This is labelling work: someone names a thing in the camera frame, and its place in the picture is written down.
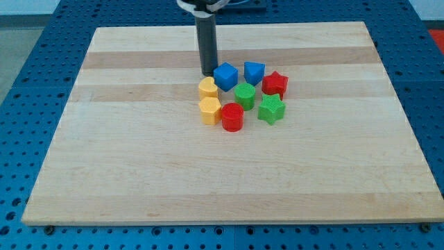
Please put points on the red star block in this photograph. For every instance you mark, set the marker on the red star block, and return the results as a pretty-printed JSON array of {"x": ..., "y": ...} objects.
[{"x": 275, "y": 83}]

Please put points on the green cylinder block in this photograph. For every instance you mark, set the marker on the green cylinder block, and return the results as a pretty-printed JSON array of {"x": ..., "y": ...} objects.
[{"x": 244, "y": 95}]

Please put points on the blue triangular block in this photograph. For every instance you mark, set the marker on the blue triangular block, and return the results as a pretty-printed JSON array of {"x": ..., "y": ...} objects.
[{"x": 254, "y": 72}]

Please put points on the yellow heart block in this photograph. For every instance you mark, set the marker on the yellow heart block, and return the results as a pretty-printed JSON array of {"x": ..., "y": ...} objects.
[{"x": 207, "y": 88}]

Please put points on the red cylinder block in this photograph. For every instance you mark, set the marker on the red cylinder block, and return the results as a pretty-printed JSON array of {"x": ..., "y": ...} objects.
[{"x": 232, "y": 117}]

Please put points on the blue cube block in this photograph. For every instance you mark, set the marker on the blue cube block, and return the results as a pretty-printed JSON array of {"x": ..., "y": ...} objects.
[{"x": 226, "y": 76}]

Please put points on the green star block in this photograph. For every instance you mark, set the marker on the green star block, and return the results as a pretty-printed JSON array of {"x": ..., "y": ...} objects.
[{"x": 271, "y": 109}]

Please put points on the light wooden board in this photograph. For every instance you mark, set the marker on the light wooden board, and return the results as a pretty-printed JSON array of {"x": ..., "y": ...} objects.
[{"x": 131, "y": 149}]

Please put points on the yellow hexagon block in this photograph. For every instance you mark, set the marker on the yellow hexagon block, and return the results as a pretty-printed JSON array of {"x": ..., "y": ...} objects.
[{"x": 210, "y": 110}]

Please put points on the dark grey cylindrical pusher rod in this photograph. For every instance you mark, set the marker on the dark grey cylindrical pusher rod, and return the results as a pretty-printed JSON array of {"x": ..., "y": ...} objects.
[{"x": 206, "y": 34}]

